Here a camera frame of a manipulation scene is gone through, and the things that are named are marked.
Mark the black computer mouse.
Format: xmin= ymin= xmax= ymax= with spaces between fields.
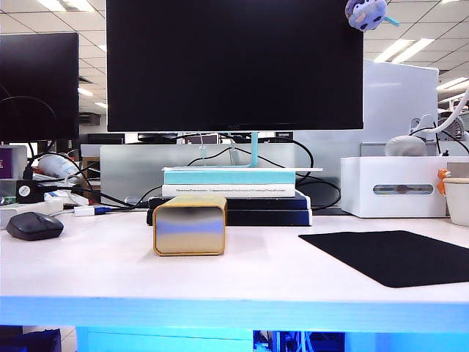
xmin=6 ymin=211 xmax=64 ymax=242

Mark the black mouse pad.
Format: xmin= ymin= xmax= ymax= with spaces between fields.
xmin=298 ymin=230 xmax=469 ymax=289

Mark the teal book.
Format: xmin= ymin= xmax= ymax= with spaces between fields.
xmin=163 ymin=170 xmax=297 ymax=186

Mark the white book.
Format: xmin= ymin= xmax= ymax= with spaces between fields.
xmin=161 ymin=183 xmax=296 ymax=197

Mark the teal monitor stand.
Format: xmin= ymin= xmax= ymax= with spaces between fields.
xmin=163 ymin=131 xmax=324 ymax=173

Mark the gold metal box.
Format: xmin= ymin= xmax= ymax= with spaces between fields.
xmin=152 ymin=195 xmax=228 ymax=257

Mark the stack of books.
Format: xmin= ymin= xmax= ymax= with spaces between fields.
xmin=100 ymin=142 xmax=341 ymax=210

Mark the large black monitor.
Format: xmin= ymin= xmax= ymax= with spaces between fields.
xmin=106 ymin=0 xmax=365 ymax=133

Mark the white usb adapter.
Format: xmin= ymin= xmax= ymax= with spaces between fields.
xmin=74 ymin=205 xmax=111 ymax=218

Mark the white tissue box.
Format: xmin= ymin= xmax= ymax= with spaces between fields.
xmin=340 ymin=156 xmax=469 ymax=219

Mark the grey round object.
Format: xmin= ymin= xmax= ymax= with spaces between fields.
xmin=384 ymin=135 xmax=428 ymax=158

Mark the white plastic bottle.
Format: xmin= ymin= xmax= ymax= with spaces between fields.
xmin=37 ymin=153 xmax=80 ymax=179

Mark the white partition panel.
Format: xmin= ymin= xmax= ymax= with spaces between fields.
xmin=295 ymin=58 xmax=440 ymax=158

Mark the white power strip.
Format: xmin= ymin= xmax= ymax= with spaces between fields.
xmin=0 ymin=197 xmax=64 ymax=230

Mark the black power adapter cube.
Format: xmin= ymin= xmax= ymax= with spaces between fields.
xmin=15 ymin=179 xmax=39 ymax=205

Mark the purple plush toy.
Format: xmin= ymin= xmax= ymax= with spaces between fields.
xmin=345 ymin=0 xmax=400 ymax=31

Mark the small black monitor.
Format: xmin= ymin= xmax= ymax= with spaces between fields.
xmin=0 ymin=32 xmax=80 ymax=142

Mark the purple box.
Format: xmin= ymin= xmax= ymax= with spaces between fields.
xmin=0 ymin=144 xmax=29 ymax=180

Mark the white mug with wooden lid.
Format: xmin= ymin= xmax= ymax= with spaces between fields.
xmin=442 ymin=177 xmax=469 ymax=227

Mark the white gooseneck clip fan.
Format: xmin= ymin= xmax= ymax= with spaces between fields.
xmin=408 ymin=89 xmax=469 ymax=142

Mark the black monitor cable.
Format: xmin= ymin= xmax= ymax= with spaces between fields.
xmin=256 ymin=137 xmax=342 ymax=212

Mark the black desk cable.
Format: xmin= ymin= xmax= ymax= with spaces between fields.
xmin=99 ymin=183 xmax=166 ymax=210

